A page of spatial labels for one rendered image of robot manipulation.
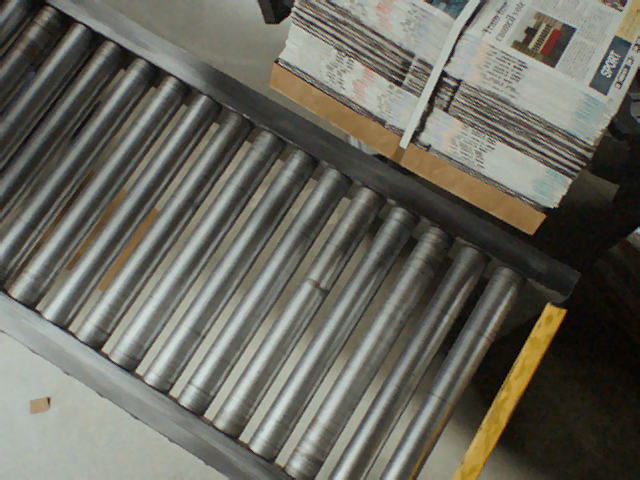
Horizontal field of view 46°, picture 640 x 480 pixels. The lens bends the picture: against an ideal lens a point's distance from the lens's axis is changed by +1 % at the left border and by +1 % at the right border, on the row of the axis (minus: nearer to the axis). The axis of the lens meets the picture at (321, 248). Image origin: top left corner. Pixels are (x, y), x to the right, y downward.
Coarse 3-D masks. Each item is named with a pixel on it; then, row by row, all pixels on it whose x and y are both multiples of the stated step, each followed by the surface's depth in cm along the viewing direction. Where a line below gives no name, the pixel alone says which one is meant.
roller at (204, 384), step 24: (312, 192) 123; (336, 192) 123; (312, 216) 121; (288, 240) 121; (312, 240) 122; (264, 264) 121; (288, 264) 120; (264, 288) 118; (240, 312) 118; (264, 312) 118; (240, 336) 117; (216, 360) 116; (192, 384) 115; (216, 384) 115; (192, 408) 114
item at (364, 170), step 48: (48, 0) 132; (96, 0) 132; (96, 48) 139; (144, 48) 130; (192, 96) 132; (240, 96) 127; (288, 144) 126; (336, 144) 125; (384, 192) 122; (432, 192) 122; (480, 240) 120; (528, 288) 123
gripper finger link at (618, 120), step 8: (624, 104) 105; (624, 112) 105; (616, 120) 107; (624, 120) 106; (632, 120) 105; (608, 128) 108; (616, 128) 106; (624, 128) 106; (632, 128) 106; (616, 136) 107; (624, 136) 106
